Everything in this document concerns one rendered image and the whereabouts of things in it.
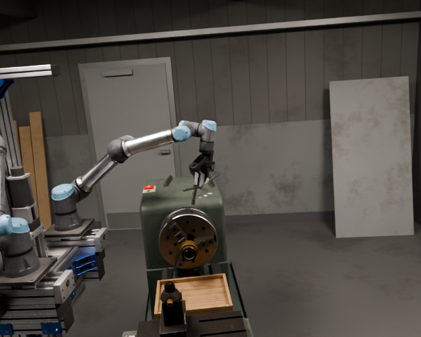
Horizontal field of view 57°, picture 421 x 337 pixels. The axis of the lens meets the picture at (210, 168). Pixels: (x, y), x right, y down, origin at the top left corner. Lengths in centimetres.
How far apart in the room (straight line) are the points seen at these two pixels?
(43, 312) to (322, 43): 407
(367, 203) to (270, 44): 216
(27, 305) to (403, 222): 406
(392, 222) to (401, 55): 194
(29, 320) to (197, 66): 359
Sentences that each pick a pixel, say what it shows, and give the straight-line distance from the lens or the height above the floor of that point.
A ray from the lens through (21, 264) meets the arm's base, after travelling 188.
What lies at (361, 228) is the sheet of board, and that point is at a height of 10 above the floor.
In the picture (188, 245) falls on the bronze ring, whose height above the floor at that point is 112.
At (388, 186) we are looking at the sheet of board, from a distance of 486.
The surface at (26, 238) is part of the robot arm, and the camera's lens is 187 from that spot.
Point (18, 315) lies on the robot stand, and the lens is 200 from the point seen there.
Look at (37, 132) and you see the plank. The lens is 518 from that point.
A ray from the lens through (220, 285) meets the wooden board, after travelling 208.
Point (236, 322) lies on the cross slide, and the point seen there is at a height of 97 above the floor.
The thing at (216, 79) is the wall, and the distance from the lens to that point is 483.
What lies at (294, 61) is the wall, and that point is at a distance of 487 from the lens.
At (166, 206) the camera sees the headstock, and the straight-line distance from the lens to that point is 221.
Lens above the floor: 194
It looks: 14 degrees down
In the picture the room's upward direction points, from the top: 4 degrees counter-clockwise
